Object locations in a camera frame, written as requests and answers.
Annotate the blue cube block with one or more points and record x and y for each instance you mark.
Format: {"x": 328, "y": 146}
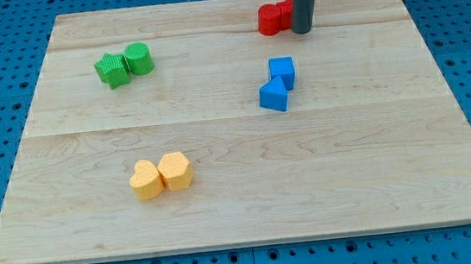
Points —
{"x": 284, "y": 68}

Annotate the blue triangle block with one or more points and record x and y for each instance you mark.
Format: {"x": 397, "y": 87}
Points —
{"x": 273, "y": 95}

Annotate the yellow hexagon block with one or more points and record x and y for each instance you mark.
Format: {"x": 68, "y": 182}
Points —
{"x": 176, "y": 171}

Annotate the light wooden board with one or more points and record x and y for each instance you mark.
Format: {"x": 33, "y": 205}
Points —
{"x": 373, "y": 141}

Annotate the yellow heart block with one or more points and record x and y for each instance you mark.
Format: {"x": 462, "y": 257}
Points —
{"x": 146, "y": 181}

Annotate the red cylinder block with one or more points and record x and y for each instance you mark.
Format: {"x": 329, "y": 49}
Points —
{"x": 269, "y": 19}

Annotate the green cylinder block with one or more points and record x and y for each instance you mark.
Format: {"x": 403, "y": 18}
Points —
{"x": 138, "y": 57}

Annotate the red star block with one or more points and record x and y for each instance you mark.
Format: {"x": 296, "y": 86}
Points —
{"x": 285, "y": 8}

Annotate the green star block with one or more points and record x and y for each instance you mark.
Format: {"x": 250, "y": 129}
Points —
{"x": 113, "y": 70}

